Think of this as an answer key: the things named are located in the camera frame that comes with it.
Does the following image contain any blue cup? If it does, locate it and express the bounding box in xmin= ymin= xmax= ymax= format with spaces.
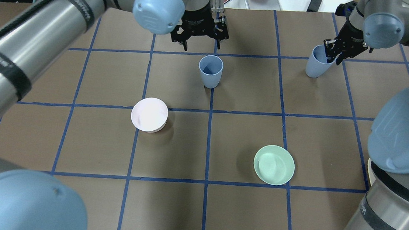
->
xmin=305 ymin=44 xmax=335 ymax=78
xmin=198 ymin=55 xmax=224 ymax=89

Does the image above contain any green bowl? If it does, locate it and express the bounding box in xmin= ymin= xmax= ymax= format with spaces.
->
xmin=253 ymin=145 xmax=296 ymax=186

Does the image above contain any black power adapter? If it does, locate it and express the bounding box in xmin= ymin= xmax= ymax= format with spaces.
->
xmin=306 ymin=0 xmax=323 ymax=12

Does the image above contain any pink bowl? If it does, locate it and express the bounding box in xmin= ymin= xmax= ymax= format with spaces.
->
xmin=131 ymin=97 xmax=169 ymax=133

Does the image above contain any clear tray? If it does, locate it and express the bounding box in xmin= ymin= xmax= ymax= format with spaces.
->
xmin=244 ymin=0 xmax=281 ymax=11

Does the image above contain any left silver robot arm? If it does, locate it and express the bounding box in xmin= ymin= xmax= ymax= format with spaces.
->
xmin=0 ymin=0 xmax=228 ymax=230

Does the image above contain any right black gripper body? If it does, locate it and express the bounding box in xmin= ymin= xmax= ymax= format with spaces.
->
xmin=330 ymin=4 xmax=368 ymax=55

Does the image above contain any cream toaster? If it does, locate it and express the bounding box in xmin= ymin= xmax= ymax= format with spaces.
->
xmin=366 ymin=158 xmax=373 ymax=187

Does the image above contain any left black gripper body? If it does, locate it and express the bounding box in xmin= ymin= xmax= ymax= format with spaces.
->
xmin=178 ymin=4 xmax=214 ymax=38

